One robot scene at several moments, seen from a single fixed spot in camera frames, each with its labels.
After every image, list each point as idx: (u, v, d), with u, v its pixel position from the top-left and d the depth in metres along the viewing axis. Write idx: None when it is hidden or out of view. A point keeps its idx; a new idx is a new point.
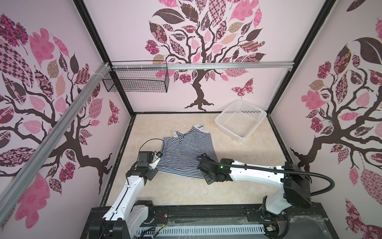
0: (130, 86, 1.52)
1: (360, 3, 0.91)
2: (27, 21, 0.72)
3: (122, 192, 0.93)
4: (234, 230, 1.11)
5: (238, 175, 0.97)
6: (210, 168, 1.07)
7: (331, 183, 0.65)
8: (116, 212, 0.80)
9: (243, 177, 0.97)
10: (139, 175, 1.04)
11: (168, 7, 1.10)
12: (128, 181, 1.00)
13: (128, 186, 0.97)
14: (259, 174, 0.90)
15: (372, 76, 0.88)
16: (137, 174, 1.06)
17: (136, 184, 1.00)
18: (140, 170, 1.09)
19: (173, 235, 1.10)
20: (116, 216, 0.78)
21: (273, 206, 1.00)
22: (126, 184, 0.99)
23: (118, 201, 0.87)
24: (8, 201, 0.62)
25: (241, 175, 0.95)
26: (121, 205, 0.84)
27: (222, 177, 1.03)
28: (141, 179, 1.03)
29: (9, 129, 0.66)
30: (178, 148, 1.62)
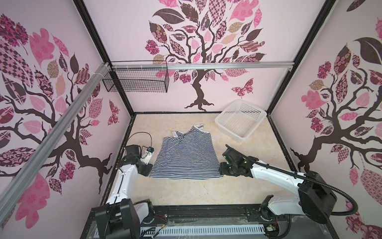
0: (130, 86, 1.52)
1: (360, 3, 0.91)
2: (26, 21, 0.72)
3: (118, 179, 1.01)
4: (234, 230, 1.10)
5: (258, 172, 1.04)
6: (235, 159, 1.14)
7: (354, 205, 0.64)
8: (119, 195, 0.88)
9: (262, 175, 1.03)
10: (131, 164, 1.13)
11: (168, 7, 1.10)
12: (122, 170, 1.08)
13: (122, 174, 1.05)
14: (279, 177, 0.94)
15: (372, 76, 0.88)
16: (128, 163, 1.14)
17: (129, 171, 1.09)
18: (131, 158, 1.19)
19: (173, 235, 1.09)
20: (120, 197, 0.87)
21: (277, 205, 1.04)
22: (121, 173, 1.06)
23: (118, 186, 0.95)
24: (8, 201, 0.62)
25: (261, 172, 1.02)
26: (121, 189, 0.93)
27: (243, 171, 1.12)
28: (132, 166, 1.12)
29: (9, 129, 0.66)
30: (177, 150, 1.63)
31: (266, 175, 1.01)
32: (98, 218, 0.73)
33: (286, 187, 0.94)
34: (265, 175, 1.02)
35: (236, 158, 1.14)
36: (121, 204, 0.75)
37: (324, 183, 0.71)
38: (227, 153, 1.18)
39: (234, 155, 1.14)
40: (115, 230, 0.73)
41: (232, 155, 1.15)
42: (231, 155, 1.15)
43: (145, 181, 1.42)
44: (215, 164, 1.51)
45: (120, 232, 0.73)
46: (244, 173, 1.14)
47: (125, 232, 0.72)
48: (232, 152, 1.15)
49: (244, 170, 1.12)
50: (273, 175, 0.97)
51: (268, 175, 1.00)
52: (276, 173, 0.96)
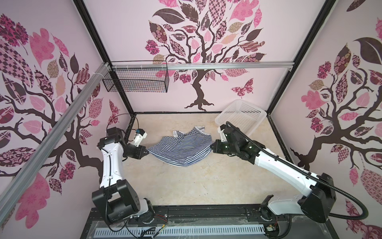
0: (130, 86, 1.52)
1: (359, 3, 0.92)
2: (26, 20, 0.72)
3: (106, 162, 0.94)
4: (234, 230, 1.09)
5: (262, 162, 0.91)
6: (238, 141, 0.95)
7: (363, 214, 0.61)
8: (112, 178, 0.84)
9: (268, 167, 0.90)
10: (115, 141, 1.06)
11: (168, 7, 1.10)
12: (106, 150, 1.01)
13: (109, 154, 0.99)
14: (289, 173, 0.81)
15: (372, 76, 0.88)
16: (110, 140, 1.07)
17: (115, 149, 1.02)
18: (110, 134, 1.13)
19: (173, 235, 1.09)
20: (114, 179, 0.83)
21: (276, 204, 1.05)
22: (106, 153, 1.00)
23: (105, 170, 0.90)
24: (8, 201, 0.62)
25: (268, 163, 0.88)
26: (113, 171, 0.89)
27: (245, 156, 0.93)
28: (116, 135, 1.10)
29: (9, 129, 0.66)
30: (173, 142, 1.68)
31: (272, 167, 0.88)
32: (97, 204, 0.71)
33: (294, 184, 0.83)
34: (270, 167, 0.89)
35: (239, 139, 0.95)
36: (117, 184, 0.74)
37: (332, 185, 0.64)
38: (229, 132, 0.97)
39: (236, 138, 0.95)
40: (116, 208, 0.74)
41: (235, 135, 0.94)
42: (234, 136, 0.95)
43: (145, 181, 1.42)
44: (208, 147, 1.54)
45: (121, 206, 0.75)
46: (245, 158, 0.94)
47: (127, 207, 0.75)
48: (236, 133, 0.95)
49: (247, 154, 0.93)
50: (283, 170, 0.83)
51: (274, 167, 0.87)
52: (286, 167, 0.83)
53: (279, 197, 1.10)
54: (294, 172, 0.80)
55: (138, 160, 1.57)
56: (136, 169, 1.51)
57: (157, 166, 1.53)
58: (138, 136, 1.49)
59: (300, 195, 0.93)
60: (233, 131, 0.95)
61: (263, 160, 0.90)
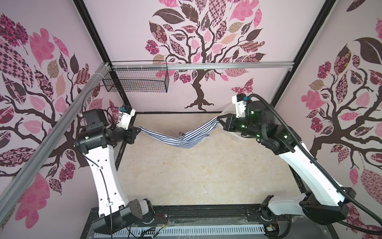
0: (130, 86, 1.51)
1: (359, 3, 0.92)
2: (26, 20, 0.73)
3: (98, 179, 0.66)
4: (234, 230, 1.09)
5: (291, 160, 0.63)
6: (267, 123, 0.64)
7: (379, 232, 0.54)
8: (112, 202, 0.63)
9: (294, 165, 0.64)
10: (103, 145, 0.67)
11: (168, 7, 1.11)
12: (92, 161, 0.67)
13: (99, 168, 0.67)
14: (320, 182, 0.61)
15: (372, 76, 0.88)
16: (94, 142, 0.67)
17: (106, 158, 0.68)
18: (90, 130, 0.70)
19: (173, 235, 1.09)
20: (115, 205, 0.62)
21: (277, 205, 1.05)
22: (92, 164, 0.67)
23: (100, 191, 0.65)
24: (8, 201, 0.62)
25: (300, 163, 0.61)
26: (111, 192, 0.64)
27: (276, 145, 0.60)
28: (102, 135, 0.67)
29: (9, 129, 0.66)
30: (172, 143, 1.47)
31: (300, 169, 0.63)
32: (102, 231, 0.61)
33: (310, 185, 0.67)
34: (297, 167, 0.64)
35: (269, 121, 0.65)
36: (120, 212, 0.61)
37: (354, 201, 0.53)
38: (260, 110, 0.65)
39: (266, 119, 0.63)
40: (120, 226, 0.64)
41: (266, 115, 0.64)
42: (264, 116, 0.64)
43: (145, 181, 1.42)
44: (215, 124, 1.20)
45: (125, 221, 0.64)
46: (272, 148, 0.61)
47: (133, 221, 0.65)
48: (267, 112, 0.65)
49: (278, 143, 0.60)
50: (315, 177, 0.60)
51: (302, 170, 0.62)
52: (319, 174, 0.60)
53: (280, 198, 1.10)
54: (327, 181, 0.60)
55: (137, 161, 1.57)
56: (136, 169, 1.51)
57: (157, 166, 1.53)
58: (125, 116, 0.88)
59: (302, 196, 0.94)
60: (265, 111, 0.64)
61: (290, 157, 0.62)
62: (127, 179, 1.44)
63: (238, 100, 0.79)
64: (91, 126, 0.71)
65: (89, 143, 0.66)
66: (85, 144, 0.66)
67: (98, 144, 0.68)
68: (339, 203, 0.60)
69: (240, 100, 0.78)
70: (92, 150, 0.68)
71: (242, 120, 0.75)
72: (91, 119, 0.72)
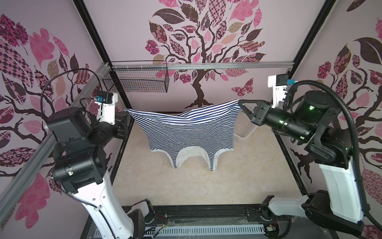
0: (130, 86, 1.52)
1: (359, 3, 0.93)
2: (26, 20, 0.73)
3: (98, 217, 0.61)
4: (234, 230, 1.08)
5: (337, 174, 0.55)
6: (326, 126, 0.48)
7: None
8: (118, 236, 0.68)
9: (337, 179, 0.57)
10: (96, 180, 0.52)
11: (168, 7, 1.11)
12: (87, 203, 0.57)
13: (98, 208, 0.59)
14: (354, 202, 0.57)
15: (372, 76, 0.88)
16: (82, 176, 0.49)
17: (103, 198, 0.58)
18: (71, 155, 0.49)
19: (173, 235, 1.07)
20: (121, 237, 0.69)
21: (278, 206, 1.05)
22: (88, 206, 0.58)
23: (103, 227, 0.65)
24: (8, 201, 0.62)
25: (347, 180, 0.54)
26: (115, 227, 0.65)
27: (333, 155, 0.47)
28: (90, 163, 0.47)
29: (9, 129, 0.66)
30: (175, 146, 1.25)
31: (335, 182, 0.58)
32: None
33: (334, 199, 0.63)
34: (333, 180, 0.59)
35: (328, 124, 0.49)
36: None
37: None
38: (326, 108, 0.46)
39: (328, 122, 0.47)
40: None
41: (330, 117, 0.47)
42: (328, 117, 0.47)
43: (144, 181, 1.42)
44: (233, 133, 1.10)
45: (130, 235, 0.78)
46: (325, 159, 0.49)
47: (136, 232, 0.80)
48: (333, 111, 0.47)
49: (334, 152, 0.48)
50: (350, 196, 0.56)
51: (338, 185, 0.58)
52: (355, 194, 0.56)
53: (281, 198, 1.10)
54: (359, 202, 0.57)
55: (137, 161, 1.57)
56: (136, 169, 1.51)
57: (157, 166, 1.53)
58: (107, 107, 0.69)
59: (304, 198, 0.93)
60: (335, 109, 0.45)
61: (334, 172, 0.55)
62: (127, 179, 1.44)
63: (277, 84, 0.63)
64: (68, 143, 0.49)
65: (75, 179, 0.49)
66: (70, 179, 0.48)
67: (89, 178, 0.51)
68: (359, 221, 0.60)
69: (281, 84, 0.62)
70: (82, 187, 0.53)
71: (283, 114, 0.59)
72: (66, 135, 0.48)
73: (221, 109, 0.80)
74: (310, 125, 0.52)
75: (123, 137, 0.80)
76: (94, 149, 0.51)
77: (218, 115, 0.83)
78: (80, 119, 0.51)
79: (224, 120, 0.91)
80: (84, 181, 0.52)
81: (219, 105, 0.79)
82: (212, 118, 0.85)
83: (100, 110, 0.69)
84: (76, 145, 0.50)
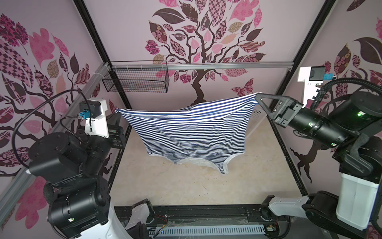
0: (130, 86, 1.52)
1: (359, 3, 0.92)
2: (26, 20, 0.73)
3: None
4: (234, 230, 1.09)
5: (361, 186, 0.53)
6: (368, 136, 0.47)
7: None
8: None
9: (356, 189, 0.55)
10: (98, 221, 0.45)
11: (168, 7, 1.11)
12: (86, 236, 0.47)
13: None
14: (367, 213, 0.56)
15: (372, 76, 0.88)
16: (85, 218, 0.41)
17: (103, 231, 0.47)
18: (69, 192, 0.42)
19: (174, 234, 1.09)
20: None
21: (278, 206, 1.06)
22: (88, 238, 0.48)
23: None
24: (8, 201, 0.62)
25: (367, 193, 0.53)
26: None
27: (368, 167, 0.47)
28: (91, 202, 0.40)
29: (9, 129, 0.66)
30: (180, 151, 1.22)
31: (353, 192, 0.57)
32: None
33: (344, 207, 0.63)
34: (351, 190, 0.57)
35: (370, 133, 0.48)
36: None
37: None
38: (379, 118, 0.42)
39: (373, 131, 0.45)
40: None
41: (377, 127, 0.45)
42: (373, 128, 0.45)
43: (144, 181, 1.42)
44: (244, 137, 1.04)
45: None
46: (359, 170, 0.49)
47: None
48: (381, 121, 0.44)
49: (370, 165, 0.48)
50: (365, 207, 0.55)
51: (356, 196, 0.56)
52: (371, 205, 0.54)
53: (281, 198, 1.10)
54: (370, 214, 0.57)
55: (137, 161, 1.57)
56: (136, 169, 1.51)
57: (157, 166, 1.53)
58: (93, 124, 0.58)
59: (305, 199, 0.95)
60: None
61: (359, 183, 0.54)
62: (127, 179, 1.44)
63: None
64: (63, 181, 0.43)
65: (77, 223, 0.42)
66: (69, 224, 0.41)
67: (91, 219, 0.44)
68: (364, 229, 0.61)
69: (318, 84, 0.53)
70: (85, 230, 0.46)
71: (315, 115, 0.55)
72: (57, 177, 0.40)
73: (234, 104, 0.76)
74: (346, 132, 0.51)
75: (120, 147, 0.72)
76: (93, 184, 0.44)
77: (229, 111, 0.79)
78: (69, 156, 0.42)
79: (237, 119, 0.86)
80: (88, 224, 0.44)
81: (234, 99, 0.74)
82: (223, 115, 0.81)
83: (88, 125, 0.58)
84: (73, 182, 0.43)
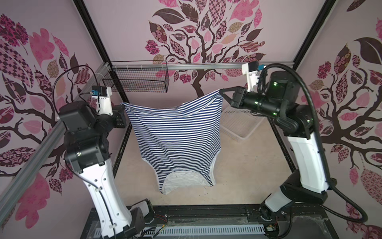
0: (130, 87, 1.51)
1: (359, 3, 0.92)
2: (26, 20, 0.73)
3: (95, 200, 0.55)
4: (234, 230, 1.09)
5: (302, 145, 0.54)
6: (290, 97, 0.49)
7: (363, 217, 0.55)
8: (115, 224, 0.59)
9: (300, 150, 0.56)
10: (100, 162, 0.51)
11: (168, 7, 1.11)
12: (87, 182, 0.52)
13: (98, 189, 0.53)
14: (319, 173, 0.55)
15: (372, 76, 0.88)
16: (89, 156, 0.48)
17: (104, 178, 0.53)
18: (80, 141, 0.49)
19: (173, 235, 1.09)
20: (119, 225, 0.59)
21: (272, 200, 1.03)
22: (88, 185, 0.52)
23: (100, 212, 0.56)
24: (7, 202, 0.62)
25: (308, 151, 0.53)
26: (113, 213, 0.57)
27: (296, 126, 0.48)
28: (96, 149, 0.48)
29: (9, 129, 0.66)
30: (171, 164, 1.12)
31: (301, 155, 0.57)
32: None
33: (301, 171, 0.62)
34: (299, 153, 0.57)
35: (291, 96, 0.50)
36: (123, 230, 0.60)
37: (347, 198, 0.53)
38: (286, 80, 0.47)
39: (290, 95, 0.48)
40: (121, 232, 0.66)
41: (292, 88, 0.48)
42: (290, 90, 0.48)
43: (145, 181, 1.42)
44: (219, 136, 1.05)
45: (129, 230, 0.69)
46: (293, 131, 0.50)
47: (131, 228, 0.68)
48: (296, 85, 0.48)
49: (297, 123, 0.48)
50: (315, 167, 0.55)
51: (304, 158, 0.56)
52: (320, 165, 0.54)
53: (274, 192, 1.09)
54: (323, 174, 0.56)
55: (137, 160, 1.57)
56: (136, 169, 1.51)
57: None
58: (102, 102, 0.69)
59: None
60: (293, 84, 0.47)
61: (300, 143, 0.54)
62: (127, 179, 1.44)
63: (249, 70, 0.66)
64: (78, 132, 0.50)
65: (83, 161, 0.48)
66: (77, 160, 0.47)
67: (93, 161, 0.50)
68: (323, 191, 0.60)
69: (252, 70, 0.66)
70: (88, 169, 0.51)
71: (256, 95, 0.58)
72: (74, 125, 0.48)
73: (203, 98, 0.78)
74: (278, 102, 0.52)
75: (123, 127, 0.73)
76: (100, 137, 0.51)
77: (202, 106, 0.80)
78: (87, 112, 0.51)
79: (212, 116, 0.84)
80: (90, 163, 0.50)
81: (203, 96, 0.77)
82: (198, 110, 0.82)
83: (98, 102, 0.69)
84: (84, 134, 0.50)
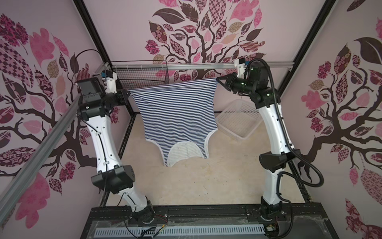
0: (131, 86, 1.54)
1: (360, 3, 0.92)
2: (26, 20, 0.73)
3: (96, 143, 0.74)
4: (234, 230, 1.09)
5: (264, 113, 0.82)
6: (260, 80, 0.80)
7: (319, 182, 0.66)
8: (108, 162, 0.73)
9: (265, 119, 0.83)
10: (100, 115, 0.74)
11: (168, 7, 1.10)
12: (91, 127, 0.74)
13: (98, 134, 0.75)
14: (278, 135, 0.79)
15: (372, 76, 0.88)
16: (94, 112, 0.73)
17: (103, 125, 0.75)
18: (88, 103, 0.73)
19: (173, 234, 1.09)
20: (111, 164, 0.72)
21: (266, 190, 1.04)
22: (92, 131, 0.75)
23: (98, 151, 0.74)
24: (7, 201, 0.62)
25: (269, 118, 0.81)
26: (107, 154, 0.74)
27: (258, 99, 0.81)
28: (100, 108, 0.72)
29: (9, 129, 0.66)
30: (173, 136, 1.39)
31: (267, 124, 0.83)
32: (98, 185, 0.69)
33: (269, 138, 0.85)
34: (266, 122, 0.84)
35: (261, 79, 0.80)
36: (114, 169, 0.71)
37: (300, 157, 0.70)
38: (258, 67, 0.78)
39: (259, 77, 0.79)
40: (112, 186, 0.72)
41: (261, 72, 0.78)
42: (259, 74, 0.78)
43: (145, 181, 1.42)
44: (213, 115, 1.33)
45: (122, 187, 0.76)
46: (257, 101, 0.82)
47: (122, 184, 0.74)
48: (264, 72, 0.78)
49: (259, 98, 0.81)
50: (275, 131, 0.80)
51: (269, 126, 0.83)
52: (279, 131, 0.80)
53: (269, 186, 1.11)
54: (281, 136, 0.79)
55: (137, 160, 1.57)
56: (136, 169, 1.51)
57: (157, 166, 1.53)
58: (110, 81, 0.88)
59: None
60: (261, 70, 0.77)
61: (264, 112, 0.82)
62: None
63: (239, 63, 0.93)
64: (88, 96, 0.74)
65: (89, 112, 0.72)
66: (85, 111, 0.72)
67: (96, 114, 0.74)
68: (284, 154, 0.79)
69: (241, 63, 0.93)
70: (91, 118, 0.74)
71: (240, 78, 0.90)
72: (87, 89, 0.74)
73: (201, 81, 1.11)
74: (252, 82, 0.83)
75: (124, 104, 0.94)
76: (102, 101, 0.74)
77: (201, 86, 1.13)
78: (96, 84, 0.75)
79: (206, 95, 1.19)
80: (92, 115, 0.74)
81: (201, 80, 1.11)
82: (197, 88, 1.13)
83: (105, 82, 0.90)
84: (92, 97, 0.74)
